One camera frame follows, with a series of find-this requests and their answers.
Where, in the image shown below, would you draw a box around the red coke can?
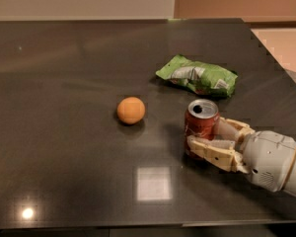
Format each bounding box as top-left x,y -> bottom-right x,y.
185,99 -> 220,160

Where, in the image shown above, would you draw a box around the orange fruit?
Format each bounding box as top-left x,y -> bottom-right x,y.
116,97 -> 145,124

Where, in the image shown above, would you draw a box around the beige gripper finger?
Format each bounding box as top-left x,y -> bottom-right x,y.
214,118 -> 255,146
186,135 -> 249,174

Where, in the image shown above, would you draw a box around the green chip bag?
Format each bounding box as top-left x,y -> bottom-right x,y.
156,54 -> 238,98

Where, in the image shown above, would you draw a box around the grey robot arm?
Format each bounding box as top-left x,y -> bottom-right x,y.
186,118 -> 296,197

